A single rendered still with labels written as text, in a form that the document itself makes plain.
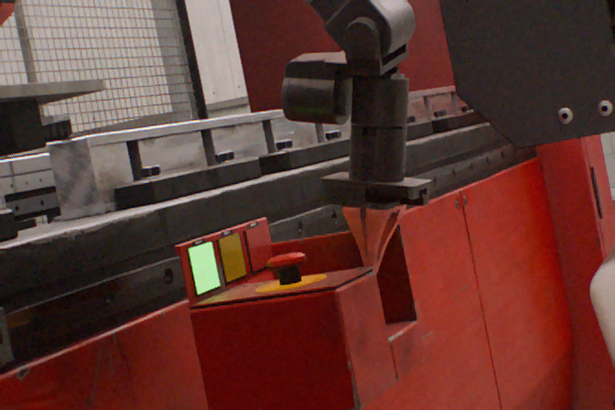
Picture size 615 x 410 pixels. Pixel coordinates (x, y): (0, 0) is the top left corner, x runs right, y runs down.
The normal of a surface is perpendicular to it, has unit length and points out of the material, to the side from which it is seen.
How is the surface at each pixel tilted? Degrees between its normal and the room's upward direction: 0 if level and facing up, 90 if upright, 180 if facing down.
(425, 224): 90
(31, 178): 90
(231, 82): 89
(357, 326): 90
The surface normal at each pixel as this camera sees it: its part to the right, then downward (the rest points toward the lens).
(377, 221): -0.39, 0.47
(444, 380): 0.90, -0.15
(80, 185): -0.40, 0.13
